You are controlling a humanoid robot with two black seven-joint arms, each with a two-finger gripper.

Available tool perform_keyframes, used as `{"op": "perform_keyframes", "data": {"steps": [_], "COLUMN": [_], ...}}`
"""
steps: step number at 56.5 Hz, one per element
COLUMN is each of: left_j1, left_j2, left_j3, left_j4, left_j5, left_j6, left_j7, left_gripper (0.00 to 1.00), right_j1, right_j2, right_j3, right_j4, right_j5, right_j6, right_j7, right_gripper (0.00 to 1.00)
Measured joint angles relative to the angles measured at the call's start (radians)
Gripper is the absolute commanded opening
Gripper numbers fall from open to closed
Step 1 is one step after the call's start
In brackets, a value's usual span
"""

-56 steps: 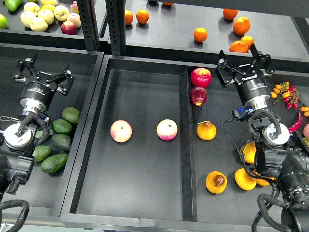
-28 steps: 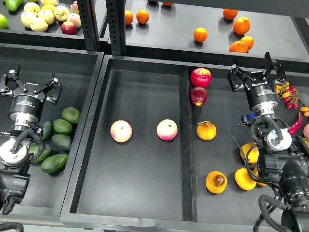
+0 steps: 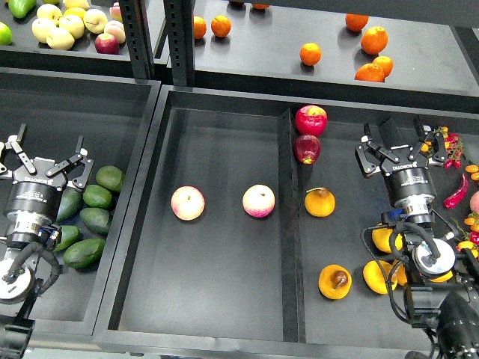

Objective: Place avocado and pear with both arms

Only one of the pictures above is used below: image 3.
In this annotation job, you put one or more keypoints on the yellow pear upper right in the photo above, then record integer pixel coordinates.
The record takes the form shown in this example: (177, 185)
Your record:
(381, 236)

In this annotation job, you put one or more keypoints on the pink peach on shelf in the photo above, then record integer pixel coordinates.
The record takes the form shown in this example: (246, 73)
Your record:
(116, 29)

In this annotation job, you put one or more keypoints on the orange on shelf top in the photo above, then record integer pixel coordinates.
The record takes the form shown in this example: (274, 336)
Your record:
(356, 22)

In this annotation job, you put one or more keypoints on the bright red apple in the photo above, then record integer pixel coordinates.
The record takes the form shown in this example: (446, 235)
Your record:
(311, 120)

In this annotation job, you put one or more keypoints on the orange cherry tomatoes pair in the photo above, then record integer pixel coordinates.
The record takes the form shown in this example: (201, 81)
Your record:
(473, 172)

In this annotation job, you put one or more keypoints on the yellow pear lower right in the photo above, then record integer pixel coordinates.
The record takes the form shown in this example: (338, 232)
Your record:
(443, 278)

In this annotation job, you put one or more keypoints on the cherry tomato bunch bottom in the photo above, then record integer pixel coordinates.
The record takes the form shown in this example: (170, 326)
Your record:
(468, 233)

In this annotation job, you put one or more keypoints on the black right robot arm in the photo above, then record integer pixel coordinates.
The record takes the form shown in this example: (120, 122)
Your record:
(432, 285)

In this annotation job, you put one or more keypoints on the large orange on shelf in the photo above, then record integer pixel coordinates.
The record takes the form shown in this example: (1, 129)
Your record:
(374, 40)

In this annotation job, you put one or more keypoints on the pink peach right edge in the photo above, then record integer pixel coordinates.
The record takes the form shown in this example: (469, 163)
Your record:
(474, 202)

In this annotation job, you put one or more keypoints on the orange on shelf middle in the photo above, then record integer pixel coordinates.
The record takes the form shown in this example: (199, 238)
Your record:
(310, 54)

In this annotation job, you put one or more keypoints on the orange on shelf right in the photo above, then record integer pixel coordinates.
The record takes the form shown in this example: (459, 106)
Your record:
(386, 63)

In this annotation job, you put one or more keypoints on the yellow pear with brown stem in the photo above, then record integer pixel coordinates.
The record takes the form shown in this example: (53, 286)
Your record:
(334, 282)

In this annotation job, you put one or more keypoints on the pink yellow peach left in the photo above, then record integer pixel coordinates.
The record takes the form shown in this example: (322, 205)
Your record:
(187, 203)

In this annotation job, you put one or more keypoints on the red chili pepper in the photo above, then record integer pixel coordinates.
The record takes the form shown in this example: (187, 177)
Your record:
(454, 199)

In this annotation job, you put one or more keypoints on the dark green avocado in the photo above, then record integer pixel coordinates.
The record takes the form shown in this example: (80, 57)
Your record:
(70, 234)

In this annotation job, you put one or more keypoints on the black left tray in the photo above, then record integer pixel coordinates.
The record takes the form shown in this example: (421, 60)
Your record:
(113, 117)

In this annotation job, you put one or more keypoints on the orange on shelf front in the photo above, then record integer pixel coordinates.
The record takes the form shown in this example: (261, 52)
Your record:
(370, 73)

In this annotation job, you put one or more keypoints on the red apple on shelf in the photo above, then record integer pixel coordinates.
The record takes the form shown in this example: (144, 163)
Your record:
(107, 44)

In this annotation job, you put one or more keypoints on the pale yellow apple front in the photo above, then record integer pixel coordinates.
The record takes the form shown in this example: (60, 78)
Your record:
(59, 38)

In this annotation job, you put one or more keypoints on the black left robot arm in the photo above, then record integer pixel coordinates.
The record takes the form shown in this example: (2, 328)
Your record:
(29, 266)

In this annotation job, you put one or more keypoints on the black shelf post left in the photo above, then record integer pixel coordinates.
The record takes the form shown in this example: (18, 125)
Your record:
(135, 23)

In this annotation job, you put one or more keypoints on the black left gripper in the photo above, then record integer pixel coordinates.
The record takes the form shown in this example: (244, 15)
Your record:
(38, 184)

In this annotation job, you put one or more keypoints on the cherry tomato bunch top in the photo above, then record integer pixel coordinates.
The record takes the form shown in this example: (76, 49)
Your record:
(453, 149)

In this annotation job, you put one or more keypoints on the green apple shelf edge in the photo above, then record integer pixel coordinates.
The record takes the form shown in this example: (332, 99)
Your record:
(6, 36)

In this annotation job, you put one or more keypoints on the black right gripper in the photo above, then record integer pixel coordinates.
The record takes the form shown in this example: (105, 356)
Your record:
(405, 172)

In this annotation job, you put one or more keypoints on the pink yellow peach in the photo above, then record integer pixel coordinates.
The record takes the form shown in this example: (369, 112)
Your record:
(258, 201)
(187, 203)

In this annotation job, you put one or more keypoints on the dark red apple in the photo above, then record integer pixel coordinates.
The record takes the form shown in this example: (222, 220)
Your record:
(307, 149)

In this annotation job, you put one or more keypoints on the cherry tomato bunch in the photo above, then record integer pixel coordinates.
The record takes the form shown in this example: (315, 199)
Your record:
(453, 149)
(468, 233)

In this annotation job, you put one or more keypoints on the yellow pear lower left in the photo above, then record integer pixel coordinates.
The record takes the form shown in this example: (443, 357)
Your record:
(375, 275)

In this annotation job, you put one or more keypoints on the green avocado bottom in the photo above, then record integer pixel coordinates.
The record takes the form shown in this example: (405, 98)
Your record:
(84, 253)

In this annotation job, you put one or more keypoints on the yellow pear lower middle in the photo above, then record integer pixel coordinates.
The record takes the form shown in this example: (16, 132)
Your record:
(399, 274)

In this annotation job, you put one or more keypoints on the pink yellow peach right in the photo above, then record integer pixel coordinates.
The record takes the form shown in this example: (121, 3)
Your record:
(258, 201)

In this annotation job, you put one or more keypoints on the pale yellow apple middle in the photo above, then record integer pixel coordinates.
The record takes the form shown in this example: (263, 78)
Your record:
(73, 24)

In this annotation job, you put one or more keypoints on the pale yellow apple left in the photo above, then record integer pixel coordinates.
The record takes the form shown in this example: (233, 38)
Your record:
(41, 27)

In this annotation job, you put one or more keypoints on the green avocado hidden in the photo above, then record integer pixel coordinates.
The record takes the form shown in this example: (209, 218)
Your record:
(71, 203)

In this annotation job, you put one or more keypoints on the yellow pear near divider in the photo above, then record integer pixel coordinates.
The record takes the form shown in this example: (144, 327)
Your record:
(319, 202)

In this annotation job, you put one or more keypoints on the green avocado top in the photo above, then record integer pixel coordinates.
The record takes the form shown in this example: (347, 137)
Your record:
(110, 177)

